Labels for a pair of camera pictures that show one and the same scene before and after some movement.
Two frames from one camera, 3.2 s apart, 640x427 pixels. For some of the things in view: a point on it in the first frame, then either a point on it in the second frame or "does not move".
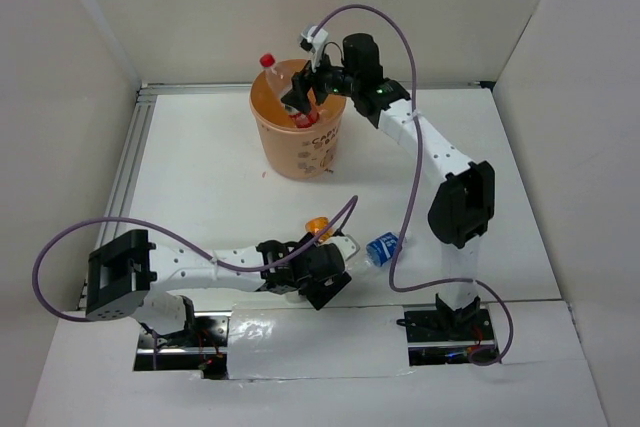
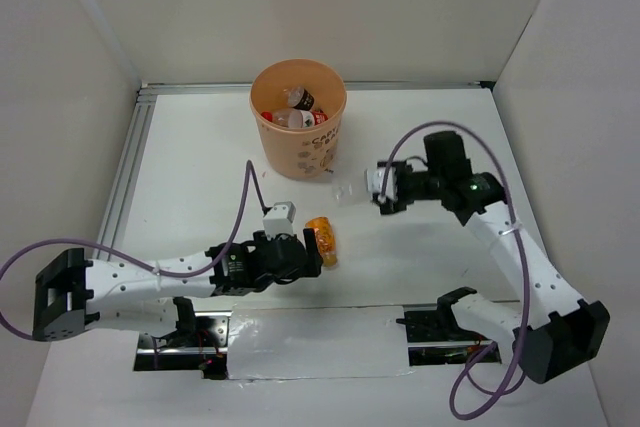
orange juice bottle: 317,224 does not move
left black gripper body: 318,293 to 263,282
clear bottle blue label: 380,249 to 353,193
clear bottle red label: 281,85 to 295,118
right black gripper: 298,95 to 395,206
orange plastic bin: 292,152 does not move
